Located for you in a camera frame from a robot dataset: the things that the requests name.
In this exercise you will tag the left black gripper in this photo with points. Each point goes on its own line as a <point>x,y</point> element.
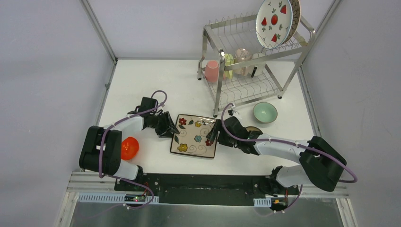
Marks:
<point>164,123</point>

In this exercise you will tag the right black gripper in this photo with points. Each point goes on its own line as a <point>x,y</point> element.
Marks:
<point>212,135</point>

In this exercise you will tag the square floral plate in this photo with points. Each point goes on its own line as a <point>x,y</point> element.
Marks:
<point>192,137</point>

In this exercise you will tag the mint green bowl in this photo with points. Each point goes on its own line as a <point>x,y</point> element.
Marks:
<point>265,112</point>

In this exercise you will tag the pink cup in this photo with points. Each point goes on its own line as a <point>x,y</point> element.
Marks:
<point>212,71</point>

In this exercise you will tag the white ribbed mug black handle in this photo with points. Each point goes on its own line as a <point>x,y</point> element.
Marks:
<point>256,70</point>

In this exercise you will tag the pale yellow mug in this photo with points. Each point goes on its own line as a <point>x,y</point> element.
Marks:
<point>229,61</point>

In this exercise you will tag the watermelon pattern round plate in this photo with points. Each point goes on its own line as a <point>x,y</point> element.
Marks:
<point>273,23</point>

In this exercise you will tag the brown rim petal pattern plate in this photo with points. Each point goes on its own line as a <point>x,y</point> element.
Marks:
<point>296,11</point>

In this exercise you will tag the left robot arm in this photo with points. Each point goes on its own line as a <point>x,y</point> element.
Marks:
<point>102,148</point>

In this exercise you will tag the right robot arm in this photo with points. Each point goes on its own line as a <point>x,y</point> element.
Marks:
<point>317,162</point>

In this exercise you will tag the steel two-tier dish rack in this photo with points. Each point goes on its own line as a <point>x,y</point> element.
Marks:
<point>230,34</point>

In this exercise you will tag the dark patterned cream bowl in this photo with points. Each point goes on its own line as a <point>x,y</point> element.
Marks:
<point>253,128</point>

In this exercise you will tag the orange plastic bowl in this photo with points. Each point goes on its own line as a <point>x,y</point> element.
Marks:
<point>129,148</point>

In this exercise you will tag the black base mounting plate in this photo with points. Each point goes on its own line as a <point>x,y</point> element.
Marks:
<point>221,190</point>

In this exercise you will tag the right white cable duct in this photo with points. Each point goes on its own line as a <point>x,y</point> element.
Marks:
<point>262,202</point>

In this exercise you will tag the white cable duct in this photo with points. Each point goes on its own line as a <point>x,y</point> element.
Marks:
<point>262,202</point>
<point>121,198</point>

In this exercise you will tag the left white cable duct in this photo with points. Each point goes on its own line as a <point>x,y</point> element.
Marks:
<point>121,198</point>

